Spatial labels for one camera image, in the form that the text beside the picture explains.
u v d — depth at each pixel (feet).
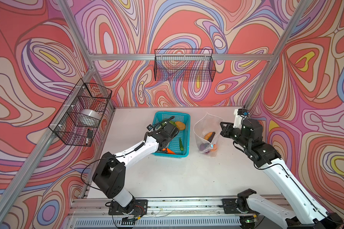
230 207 2.37
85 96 2.42
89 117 2.30
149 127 2.49
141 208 2.37
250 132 1.66
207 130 3.12
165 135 2.13
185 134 3.33
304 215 1.26
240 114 2.01
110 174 1.42
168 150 3.06
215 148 2.91
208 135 3.21
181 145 3.20
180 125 3.34
